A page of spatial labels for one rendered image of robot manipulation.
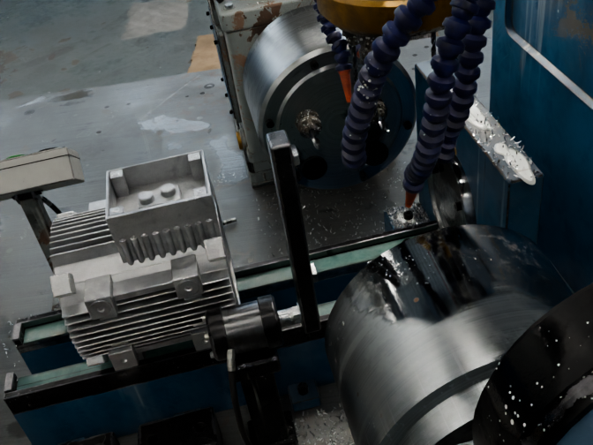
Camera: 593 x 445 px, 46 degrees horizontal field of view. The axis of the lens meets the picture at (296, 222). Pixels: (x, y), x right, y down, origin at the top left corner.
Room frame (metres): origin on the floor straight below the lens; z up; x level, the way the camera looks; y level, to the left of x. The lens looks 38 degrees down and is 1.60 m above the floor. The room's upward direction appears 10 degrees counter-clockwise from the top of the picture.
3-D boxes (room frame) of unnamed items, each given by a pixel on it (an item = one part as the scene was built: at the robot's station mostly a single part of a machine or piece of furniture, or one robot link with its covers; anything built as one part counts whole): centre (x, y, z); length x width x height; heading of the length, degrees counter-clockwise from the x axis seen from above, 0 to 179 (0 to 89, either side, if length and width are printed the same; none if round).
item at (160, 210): (0.69, 0.15, 1.11); 0.12 x 0.11 x 0.07; 95
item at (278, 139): (0.57, 0.01, 1.12); 0.04 x 0.03 x 0.26; 95
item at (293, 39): (1.07, -0.08, 1.04); 0.37 x 0.25 x 0.25; 5
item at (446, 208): (0.73, -0.20, 1.02); 0.15 x 0.02 x 0.15; 5
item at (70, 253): (0.69, 0.19, 1.01); 0.20 x 0.19 x 0.19; 95
